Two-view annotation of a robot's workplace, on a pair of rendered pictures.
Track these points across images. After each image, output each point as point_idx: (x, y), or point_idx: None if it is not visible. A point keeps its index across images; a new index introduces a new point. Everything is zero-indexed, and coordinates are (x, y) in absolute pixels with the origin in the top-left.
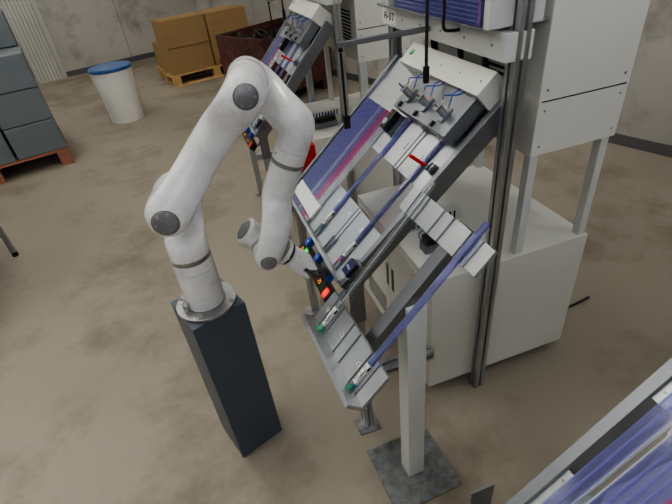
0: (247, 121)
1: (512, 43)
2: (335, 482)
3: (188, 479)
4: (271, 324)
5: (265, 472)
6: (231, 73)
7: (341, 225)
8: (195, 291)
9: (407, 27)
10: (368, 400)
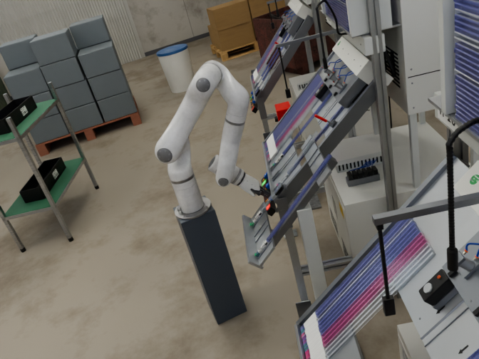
0: (205, 97)
1: (368, 43)
2: (274, 346)
3: (181, 333)
4: None
5: (229, 335)
6: (197, 73)
7: (284, 163)
8: (184, 199)
9: (335, 27)
10: (262, 261)
